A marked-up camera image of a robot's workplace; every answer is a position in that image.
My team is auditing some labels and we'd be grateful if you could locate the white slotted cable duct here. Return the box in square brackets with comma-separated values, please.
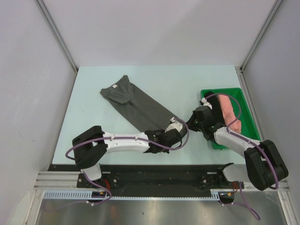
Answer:
[43, 190, 111, 200]

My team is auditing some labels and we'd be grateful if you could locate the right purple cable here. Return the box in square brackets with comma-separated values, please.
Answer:
[203, 93, 279, 190]

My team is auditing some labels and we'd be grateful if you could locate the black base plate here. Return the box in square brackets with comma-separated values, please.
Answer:
[48, 164, 246, 198]

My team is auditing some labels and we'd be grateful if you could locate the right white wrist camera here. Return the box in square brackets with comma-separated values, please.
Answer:
[200, 97, 212, 110]

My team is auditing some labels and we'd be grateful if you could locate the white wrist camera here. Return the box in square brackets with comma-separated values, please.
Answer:
[200, 97, 212, 110]
[165, 117, 183, 133]

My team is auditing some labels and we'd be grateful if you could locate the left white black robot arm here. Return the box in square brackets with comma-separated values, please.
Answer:
[65, 121, 187, 188]

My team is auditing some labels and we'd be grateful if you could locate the grey t shirt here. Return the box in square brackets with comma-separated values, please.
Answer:
[100, 75, 176, 132]

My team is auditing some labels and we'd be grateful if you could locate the aluminium corner post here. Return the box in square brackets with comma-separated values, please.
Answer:
[240, 0, 285, 72]
[35, 0, 79, 72]

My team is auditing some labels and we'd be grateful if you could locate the black rolled t shirt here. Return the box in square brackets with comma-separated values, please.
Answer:
[207, 95, 225, 125]

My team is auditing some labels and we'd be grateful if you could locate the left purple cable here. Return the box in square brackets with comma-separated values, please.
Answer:
[65, 119, 190, 161]

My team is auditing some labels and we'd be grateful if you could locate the right aluminium corner post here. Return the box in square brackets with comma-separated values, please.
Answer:
[240, 0, 285, 72]

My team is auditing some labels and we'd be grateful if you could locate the aluminium frame rail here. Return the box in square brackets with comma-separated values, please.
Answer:
[34, 172, 79, 190]

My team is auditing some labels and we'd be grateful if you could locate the green plastic tray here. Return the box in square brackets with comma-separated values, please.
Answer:
[201, 88, 260, 140]

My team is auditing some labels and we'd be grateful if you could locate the pink rolled t shirt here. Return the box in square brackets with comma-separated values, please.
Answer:
[217, 95, 242, 134]

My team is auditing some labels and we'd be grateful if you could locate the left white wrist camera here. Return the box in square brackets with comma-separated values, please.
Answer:
[165, 117, 183, 133]

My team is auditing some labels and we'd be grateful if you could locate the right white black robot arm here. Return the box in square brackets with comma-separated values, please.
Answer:
[187, 106, 289, 191]

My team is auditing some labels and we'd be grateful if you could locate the purple cable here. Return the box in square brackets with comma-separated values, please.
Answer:
[65, 119, 190, 161]
[203, 93, 279, 190]

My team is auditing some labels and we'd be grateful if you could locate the left aluminium corner post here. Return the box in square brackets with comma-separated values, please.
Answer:
[35, 0, 79, 72]

